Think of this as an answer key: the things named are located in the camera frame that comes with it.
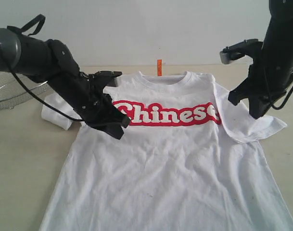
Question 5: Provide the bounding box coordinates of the orange shirt neck label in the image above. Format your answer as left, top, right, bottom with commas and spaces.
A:
156, 59, 162, 77

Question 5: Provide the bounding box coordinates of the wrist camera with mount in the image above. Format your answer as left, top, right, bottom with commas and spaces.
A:
88, 71, 123, 94
219, 39, 263, 64

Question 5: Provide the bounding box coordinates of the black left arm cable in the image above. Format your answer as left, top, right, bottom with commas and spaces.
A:
0, 13, 89, 122

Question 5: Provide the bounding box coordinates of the metal wire mesh basket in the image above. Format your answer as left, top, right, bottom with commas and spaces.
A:
0, 72, 50, 110

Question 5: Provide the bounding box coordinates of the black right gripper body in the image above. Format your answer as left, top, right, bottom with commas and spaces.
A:
244, 60, 291, 106

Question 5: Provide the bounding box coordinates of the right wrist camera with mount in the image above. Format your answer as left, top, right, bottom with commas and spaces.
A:
219, 39, 263, 64

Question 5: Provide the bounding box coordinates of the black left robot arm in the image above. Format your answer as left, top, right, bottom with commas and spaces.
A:
0, 28, 130, 140

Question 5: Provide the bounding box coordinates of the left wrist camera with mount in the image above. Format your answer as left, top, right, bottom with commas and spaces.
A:
88, 71, 123, 94

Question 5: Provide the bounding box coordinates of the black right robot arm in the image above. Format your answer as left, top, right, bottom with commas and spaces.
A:
220, 0, 293, 119

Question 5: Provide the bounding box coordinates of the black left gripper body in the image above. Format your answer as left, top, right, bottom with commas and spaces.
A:
71, 92, 122, 130

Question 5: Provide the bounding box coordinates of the white t-shirt red print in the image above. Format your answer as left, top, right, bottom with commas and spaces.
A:
40, 72, 293, 231

